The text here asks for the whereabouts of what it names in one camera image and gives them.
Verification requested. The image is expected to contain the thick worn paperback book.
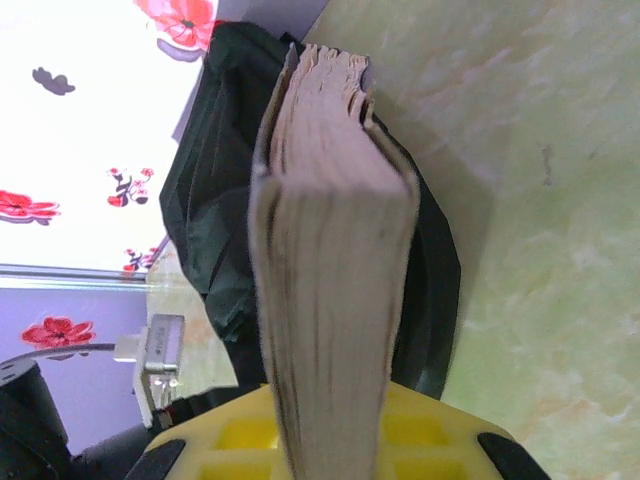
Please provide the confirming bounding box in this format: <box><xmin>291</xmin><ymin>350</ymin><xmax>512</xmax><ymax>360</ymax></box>
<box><xmin>248</xmin><ymin>42</ymin><xmax>421</xmax><ymax>480</ymax></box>

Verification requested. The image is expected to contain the aluminium enclosure frame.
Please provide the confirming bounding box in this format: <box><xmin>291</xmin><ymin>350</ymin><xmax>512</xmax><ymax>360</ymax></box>
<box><xmin>0</xmin><ymin>263</ymin><xmax>161</xmax><ymax>292</ymax></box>

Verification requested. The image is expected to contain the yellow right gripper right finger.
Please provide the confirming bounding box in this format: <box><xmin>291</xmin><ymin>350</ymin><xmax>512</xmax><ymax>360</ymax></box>
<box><xmin>374</xmin><ymin>382</ymin><xmax>551</xmax><ymax>480</ymax></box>

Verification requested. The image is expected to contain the black backpack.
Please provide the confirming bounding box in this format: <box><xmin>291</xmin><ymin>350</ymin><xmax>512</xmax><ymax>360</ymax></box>
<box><xmin>158</xmin><ymin>22</ymin><xmax>461</xmax><ymax>401</ymax></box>

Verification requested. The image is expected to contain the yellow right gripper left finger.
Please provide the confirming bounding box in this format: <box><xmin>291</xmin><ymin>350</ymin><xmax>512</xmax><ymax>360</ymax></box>
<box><xmin>124</xmin><ymin>382</ymin><xmax>296</xmax><ymax>480</ymax></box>

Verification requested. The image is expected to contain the left arm grey cable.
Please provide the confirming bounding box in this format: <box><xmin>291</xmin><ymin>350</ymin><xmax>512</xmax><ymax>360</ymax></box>
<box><xmin>0</xmin><ymin>342</ymin><xmax>119</xmax><ymax>369</ymax></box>

